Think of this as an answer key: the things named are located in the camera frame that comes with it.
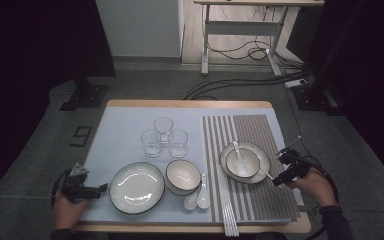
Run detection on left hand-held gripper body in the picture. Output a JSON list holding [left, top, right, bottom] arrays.
[[61, 163, 96, 204]]

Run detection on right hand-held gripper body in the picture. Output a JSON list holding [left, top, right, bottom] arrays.
[[275, 135, 312, 180]]

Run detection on white black-rimmed plate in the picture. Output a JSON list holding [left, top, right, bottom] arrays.
[[109, 161, 166, 215], [219, 141, 272, 185]]

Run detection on white black-rimmed bowl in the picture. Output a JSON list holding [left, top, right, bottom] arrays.
[[165, 159, 202, 193], [225, 147, 261, 180], [166, 179, 200, 197]]

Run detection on white ceramic spoon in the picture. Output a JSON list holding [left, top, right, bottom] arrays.
[[183, 191, 199, 211], [197, 172, 211, 210], [232, 140, 251, 177]]

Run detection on bundle of white chopsticks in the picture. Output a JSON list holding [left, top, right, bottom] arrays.
[[217, 163, 241, 238]]

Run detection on person's left hand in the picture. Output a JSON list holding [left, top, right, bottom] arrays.
[[52, 192, 91, 232]]

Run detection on person's right hand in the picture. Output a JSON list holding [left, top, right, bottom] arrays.
[[287, 166, 338, 209]]

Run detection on pale blue table mat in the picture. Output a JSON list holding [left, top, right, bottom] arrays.
[[79, 106, 304, 224]]

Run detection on brown striped placemat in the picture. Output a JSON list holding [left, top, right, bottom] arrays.
[[202, 114, 302, 224]]

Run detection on black stand base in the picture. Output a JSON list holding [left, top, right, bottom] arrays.
[[59, 76, 110, 112], [291, 83, 344, 116]]

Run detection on clear drinking glass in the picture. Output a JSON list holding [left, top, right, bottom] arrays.
[[140, 129, 164, 158], [168, 129, 189, 158], [153, 116, 174, 146]]

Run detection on white power strip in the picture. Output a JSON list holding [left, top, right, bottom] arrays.
[[284, 78, 309, 89]]

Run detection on wooden table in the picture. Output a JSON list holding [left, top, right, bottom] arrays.
[[72, 99, 313, 234]]

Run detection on dark curtain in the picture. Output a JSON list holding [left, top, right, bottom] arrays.
[[0, 0, 117, 208], [286, 0, 384, 191]]

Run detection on white-framed desk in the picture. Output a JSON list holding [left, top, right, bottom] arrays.
[[193, 0, 325, 78]]

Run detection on light grey panel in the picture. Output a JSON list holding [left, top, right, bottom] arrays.
[[95, 0, 184, 58]]

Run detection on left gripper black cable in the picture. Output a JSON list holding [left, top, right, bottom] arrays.
[[49, 169, 73, 209]]

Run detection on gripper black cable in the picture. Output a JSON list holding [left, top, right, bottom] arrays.
[[49, 169, 73, 209], [293, 154, 341, 205]]

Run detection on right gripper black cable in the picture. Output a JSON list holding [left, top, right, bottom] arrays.
[[293, 154, 341, 205]]

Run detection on thin black cable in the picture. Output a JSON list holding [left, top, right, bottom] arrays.
[[284, 89, 325, 212]]

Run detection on black floor cables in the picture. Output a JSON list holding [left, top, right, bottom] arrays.
[[182, 71, 309, 101]]

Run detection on coiled black cables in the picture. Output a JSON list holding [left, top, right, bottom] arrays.
[[206, 6, 274, 62]]

